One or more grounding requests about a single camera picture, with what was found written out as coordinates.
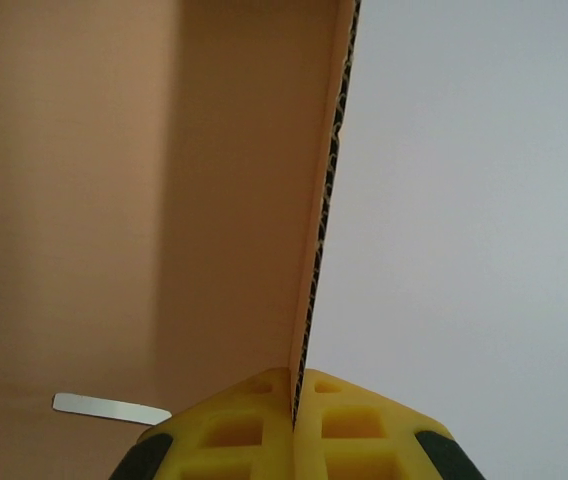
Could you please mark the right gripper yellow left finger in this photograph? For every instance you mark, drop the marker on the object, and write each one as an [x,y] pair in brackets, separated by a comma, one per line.
[234,450]

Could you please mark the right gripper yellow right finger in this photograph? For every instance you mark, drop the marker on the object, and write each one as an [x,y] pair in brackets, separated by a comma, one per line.
[364,445]

